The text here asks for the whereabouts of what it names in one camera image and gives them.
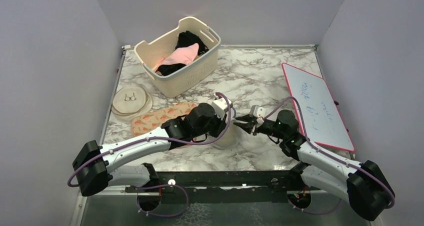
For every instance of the round beige bra wash bag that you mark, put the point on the round beige bra wash bag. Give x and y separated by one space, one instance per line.
130 102

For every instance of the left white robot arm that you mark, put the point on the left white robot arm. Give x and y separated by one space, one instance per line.
98 166

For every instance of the cream perforated laundry basket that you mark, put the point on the cream perforated laundry basket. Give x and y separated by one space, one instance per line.
150 53

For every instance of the pink garment in basket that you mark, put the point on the pink garment in basket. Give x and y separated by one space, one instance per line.
182 55

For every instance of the pink framed whiteboard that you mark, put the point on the pink framed whiteboard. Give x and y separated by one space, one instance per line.
317 112

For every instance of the floral peach mesh laundry bag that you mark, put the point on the floral peach mesh laundry bag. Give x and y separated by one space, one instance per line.
149 121

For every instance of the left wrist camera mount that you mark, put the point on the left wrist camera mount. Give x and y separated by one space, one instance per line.
220 106

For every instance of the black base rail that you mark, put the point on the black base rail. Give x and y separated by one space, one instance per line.
215 187

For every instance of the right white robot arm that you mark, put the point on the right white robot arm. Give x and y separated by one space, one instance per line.
361 184

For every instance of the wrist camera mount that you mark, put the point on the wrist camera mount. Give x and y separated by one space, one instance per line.
257 113
220 106

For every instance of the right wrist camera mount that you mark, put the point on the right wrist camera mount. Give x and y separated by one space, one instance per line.
257 113

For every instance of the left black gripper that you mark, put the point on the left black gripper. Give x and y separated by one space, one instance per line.
221 123

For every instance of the black garment in basket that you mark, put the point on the black garment in basket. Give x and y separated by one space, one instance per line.
185 39

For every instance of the white mesh cylindrical laundry bag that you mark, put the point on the white mesh cylindrical laundry bag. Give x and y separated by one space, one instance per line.
232 136

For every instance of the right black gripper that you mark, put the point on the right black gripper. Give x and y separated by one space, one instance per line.
247 127

